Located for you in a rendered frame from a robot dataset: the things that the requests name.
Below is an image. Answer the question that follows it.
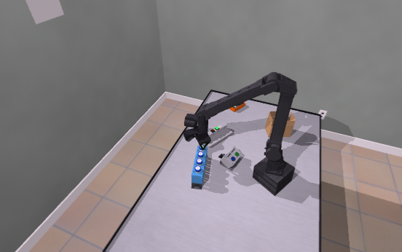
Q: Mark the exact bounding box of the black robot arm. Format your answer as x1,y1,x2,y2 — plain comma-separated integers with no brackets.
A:
184,72,297,176

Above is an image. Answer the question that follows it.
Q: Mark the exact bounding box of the blue tube rack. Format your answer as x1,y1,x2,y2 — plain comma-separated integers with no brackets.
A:
192,146,208,184

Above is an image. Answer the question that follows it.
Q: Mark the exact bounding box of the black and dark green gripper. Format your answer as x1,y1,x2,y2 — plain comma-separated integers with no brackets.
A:
195,130,211,149

